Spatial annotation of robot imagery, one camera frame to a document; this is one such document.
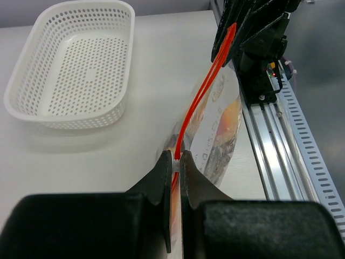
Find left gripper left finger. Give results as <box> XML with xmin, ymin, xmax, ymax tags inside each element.
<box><xmin>1</xmin><ymin>151</ymin><xmax>172</xmax><ymax>258</ymax></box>

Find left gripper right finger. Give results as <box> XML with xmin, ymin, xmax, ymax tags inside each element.
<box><xmin>180</xmin><ymin>151</ymin><xmax>344</xmax><ymax>258</ymax></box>

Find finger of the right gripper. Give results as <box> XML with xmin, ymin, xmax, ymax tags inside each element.
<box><xmin>211</xmin><ymin>0</ymin><xmax>251</xmax><ymax>63</ymax></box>
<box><xmin>238</xmin><ymin>1</ymin><xmax>290</xmax><ymax>60</ymax></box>

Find clear zip top bag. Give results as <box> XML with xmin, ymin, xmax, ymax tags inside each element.
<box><xmin>156</xmin><ymin>22</ymin><xmax>243</xmax><ymax>259</ymax></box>

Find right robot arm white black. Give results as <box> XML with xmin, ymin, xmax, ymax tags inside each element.
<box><xmin>211</xmin><ymin>0</ymin><xmax>300</xmax><ymax>106</ymax></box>

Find orange fake peach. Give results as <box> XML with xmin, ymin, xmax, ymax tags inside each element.
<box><xmin>215</xmin><ymin>99</ymin><xmax>242</xmax><ymax>145</ymax></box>

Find white perforated plastic basket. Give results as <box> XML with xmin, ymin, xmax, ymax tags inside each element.
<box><xmin>4</xmin><ymin>1</ymin><xmax>135</xmax><ymax>130</ymax></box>

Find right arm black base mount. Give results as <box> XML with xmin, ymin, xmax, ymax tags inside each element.
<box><xmin>233</xmin><ymin>52</ymin><xmax>282</xmax><ymax>107</ymax></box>

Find aluminium mounting rail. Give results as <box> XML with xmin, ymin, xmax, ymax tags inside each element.
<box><xmin>210</xmin><ymin>0</ymin><xmax>319</xmax><ymax>202</ymax></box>

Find white slotted cable duct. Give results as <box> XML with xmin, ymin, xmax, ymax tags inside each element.
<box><xmin>277</xmin><ymin>78</ymin><xmax>344</xmax><ymax>239</ymax></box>

